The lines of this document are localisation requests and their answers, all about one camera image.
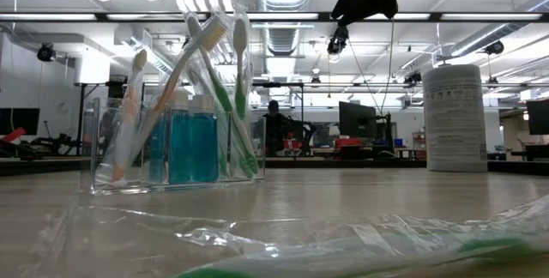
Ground clear plastic bag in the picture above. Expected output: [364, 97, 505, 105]
[78, 96, 266, 196]

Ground person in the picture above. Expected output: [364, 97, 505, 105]
[262, 100, 293, 155]

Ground white wipes canister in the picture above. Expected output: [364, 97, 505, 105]
[422, 63, 489, 172]

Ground orange toothbrush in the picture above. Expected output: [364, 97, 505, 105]
[124, 14, 231, 172]
[109, 48, 149, 184]

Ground blue mouthwash bottle white cap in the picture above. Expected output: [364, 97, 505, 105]
[148, 114, 169, 184]
[166, 90, 192, 184]
[188, 94, 220, 184]

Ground green toothbrush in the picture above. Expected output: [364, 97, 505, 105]
[184, 10, 261, 176]
[70, 196, 549, 278]
[231, 5, 251, 121]

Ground black monitor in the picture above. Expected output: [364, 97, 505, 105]
[526, 99, 549, 136]
[338, 100, 378, 140]
[0, 107, 41, 136]

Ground black stand frame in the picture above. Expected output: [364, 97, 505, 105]
[252, 82, 305, 150]

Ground black ceiling spotlight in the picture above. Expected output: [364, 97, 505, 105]
[326, 24, 351, 56]
[485, 39, 506, 56]
[36, 42, 57, 63]

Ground black overhead light bar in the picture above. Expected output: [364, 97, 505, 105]
[0, 10, 544, 23]

